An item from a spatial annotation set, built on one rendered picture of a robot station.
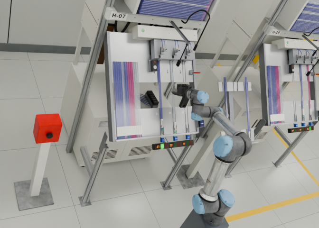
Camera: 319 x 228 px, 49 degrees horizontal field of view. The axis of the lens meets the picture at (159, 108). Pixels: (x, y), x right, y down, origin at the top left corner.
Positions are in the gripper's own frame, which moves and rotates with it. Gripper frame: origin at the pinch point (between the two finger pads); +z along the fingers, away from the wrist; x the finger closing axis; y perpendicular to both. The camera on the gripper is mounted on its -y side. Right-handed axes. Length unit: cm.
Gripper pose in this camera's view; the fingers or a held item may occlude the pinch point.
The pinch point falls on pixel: (173, 92)
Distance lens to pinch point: 250.0
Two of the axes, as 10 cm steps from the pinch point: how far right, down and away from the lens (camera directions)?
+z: -5.2, -2.0, 8.3
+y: 0.7, -9.8, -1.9
